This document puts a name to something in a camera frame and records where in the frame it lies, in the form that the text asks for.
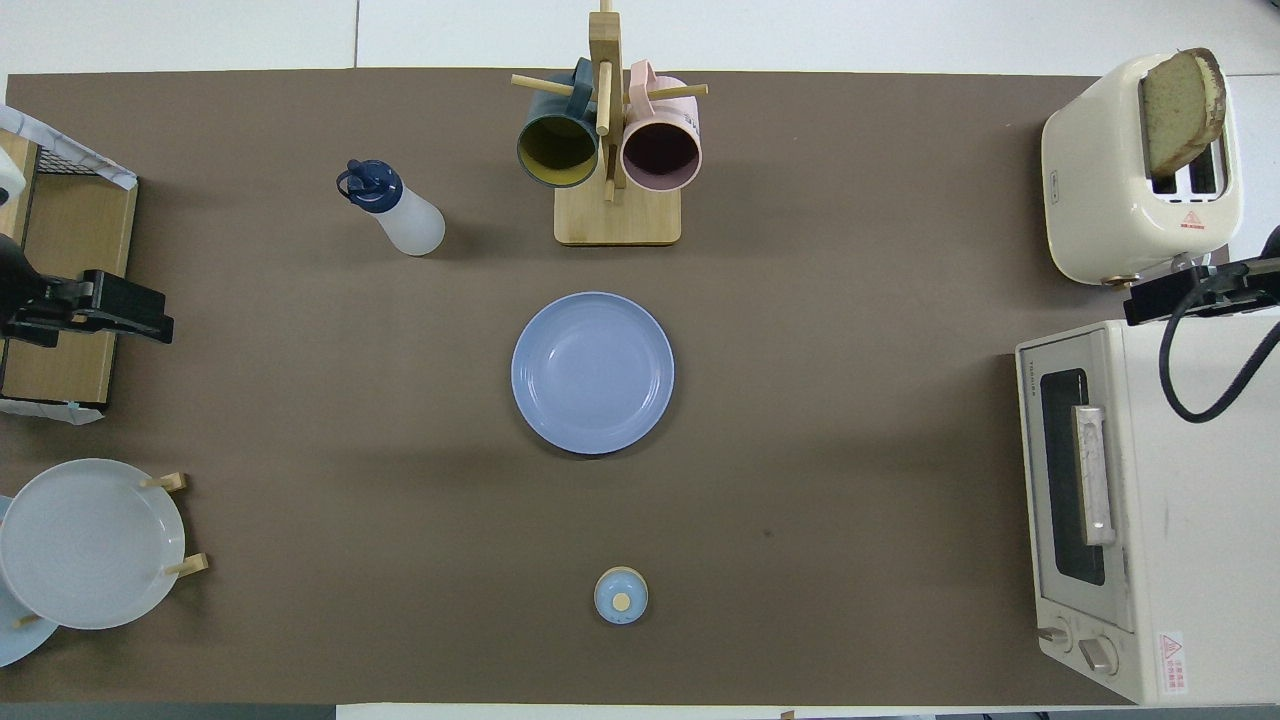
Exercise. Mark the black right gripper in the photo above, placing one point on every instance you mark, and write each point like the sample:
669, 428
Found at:
1250, 290

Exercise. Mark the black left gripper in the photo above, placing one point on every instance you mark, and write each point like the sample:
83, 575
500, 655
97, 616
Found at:
30, 300

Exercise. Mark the slice of toast bread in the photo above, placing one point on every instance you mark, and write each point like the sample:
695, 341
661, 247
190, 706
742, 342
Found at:
1180, 110

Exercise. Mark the translucent bottle navy cap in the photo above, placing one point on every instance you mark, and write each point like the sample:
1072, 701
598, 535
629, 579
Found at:
405, 220

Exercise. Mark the grey round plate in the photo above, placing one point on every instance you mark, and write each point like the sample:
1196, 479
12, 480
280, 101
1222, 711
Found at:
90, 545

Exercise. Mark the light blue round plate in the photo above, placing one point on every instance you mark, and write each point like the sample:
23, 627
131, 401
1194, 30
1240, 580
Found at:
15, 645

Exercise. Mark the cream two-slot toaster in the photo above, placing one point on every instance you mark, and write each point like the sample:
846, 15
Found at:
1090, 180

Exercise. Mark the white toaster oven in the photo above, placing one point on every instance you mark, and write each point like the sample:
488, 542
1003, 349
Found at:
1200, 520

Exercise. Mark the brown table mat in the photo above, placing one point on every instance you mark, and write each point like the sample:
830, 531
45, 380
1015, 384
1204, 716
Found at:
800, 450

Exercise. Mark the dark teal mug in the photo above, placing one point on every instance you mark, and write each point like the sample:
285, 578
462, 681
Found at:
557, 150

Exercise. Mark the wooden mug tree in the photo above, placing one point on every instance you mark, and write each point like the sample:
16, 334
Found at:
617, 218

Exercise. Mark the pink ribbed mug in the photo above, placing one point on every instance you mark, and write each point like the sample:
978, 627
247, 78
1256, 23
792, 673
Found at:
660, 155

